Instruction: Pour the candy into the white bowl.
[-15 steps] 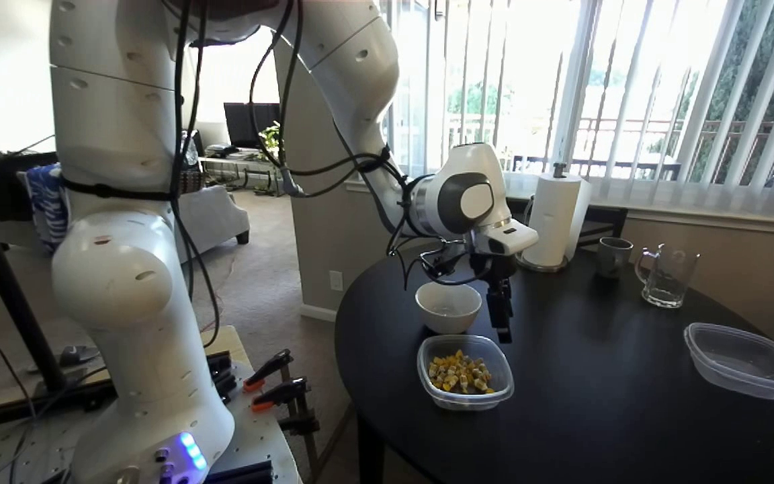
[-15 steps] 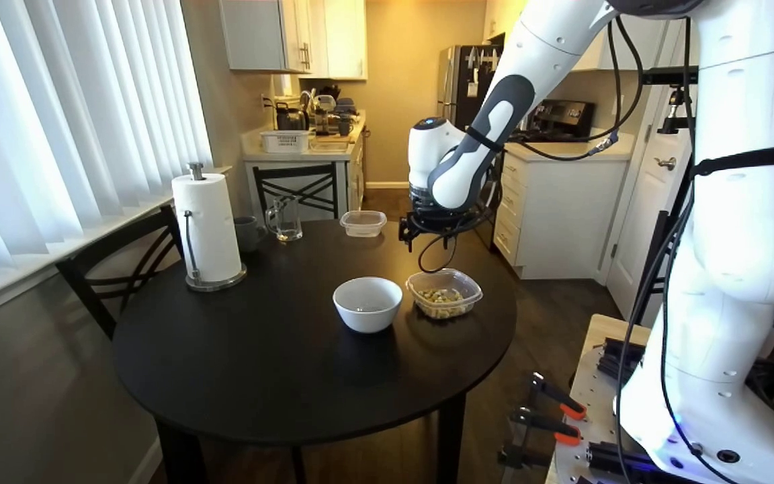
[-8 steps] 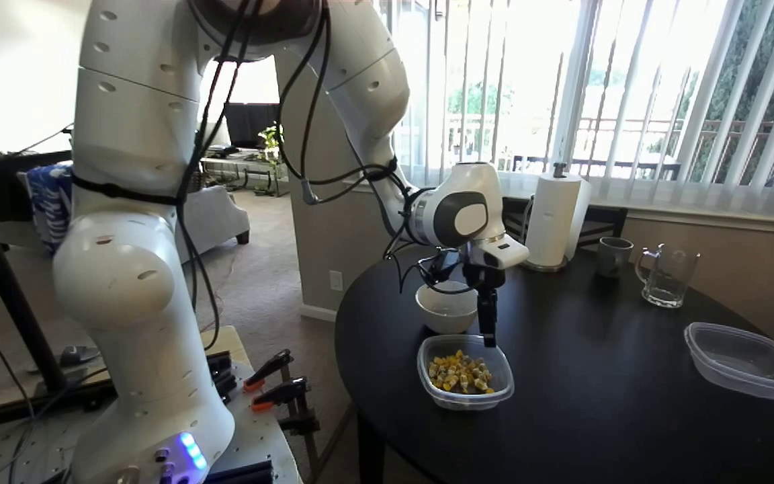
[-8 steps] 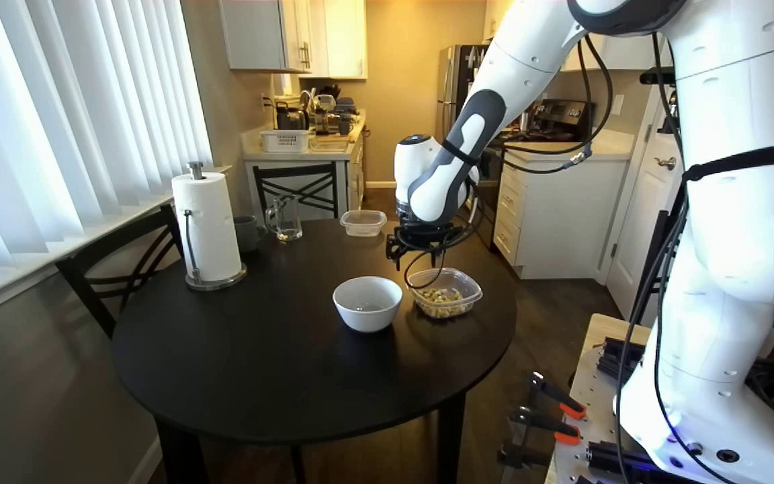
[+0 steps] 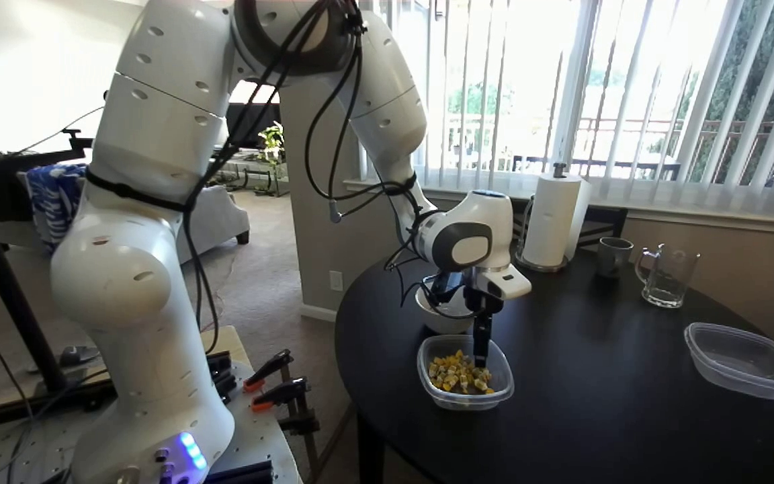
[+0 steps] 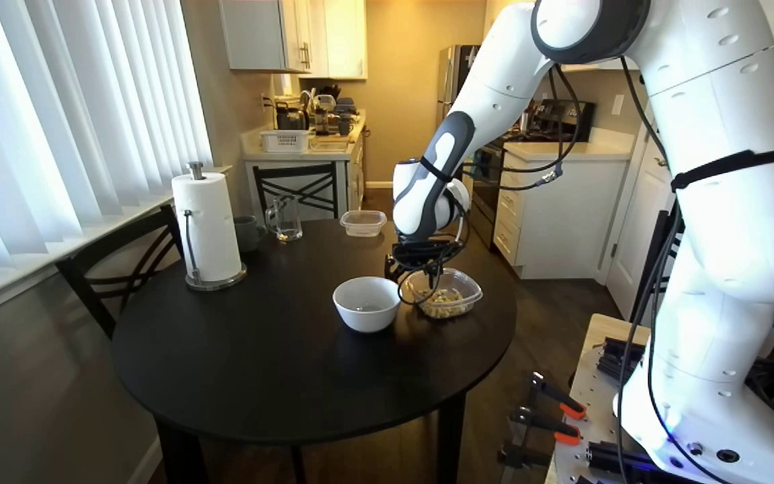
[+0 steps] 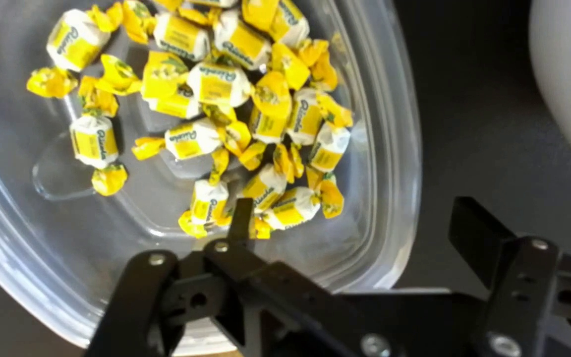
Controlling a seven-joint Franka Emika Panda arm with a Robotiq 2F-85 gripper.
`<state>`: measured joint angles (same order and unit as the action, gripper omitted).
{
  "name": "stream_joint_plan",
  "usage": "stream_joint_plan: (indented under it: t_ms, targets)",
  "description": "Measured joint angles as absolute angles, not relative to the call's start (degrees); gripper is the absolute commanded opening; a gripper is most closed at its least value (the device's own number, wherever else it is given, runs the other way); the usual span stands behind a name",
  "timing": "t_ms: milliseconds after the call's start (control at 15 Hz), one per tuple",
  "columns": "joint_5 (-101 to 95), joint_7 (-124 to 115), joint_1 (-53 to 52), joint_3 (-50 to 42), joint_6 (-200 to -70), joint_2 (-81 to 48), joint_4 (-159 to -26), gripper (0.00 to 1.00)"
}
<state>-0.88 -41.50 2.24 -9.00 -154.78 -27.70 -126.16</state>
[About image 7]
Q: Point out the yellow candy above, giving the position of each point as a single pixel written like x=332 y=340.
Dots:
x=74 y=41
x=328 y=148
x=219 y=84
x=292 y=209
x=266 y=187
x=177 y=106
x=120 y=74
x=207 y=201
x=306 y=116
x=163 y=74
x=237 y=136
x=193 y=138
x=330 y=195
x=94 y=140
x=308 y=62
x=181 y=37
x=270 y=106
x=288 y=23
x=243 y=41

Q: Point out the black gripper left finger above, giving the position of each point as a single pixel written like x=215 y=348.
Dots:
x=167 y=298

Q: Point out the clear plastic candy container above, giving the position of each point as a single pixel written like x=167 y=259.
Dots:
x=48 y=239

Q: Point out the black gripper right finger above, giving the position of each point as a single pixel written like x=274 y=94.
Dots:
x=516 y=291

